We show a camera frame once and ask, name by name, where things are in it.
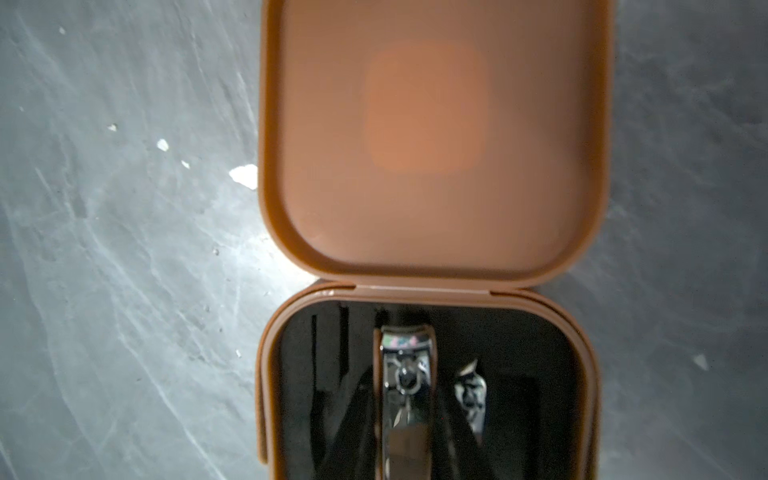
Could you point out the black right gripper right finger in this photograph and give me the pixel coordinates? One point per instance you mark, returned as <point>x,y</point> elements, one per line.
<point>457,454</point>

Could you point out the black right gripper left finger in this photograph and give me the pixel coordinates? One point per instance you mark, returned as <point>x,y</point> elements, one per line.
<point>353,451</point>

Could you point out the small brown nail tool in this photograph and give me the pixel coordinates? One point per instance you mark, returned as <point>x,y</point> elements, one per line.
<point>471,390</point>

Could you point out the brown nail clipper case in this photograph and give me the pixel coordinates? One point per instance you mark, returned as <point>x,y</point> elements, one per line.
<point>434,162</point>

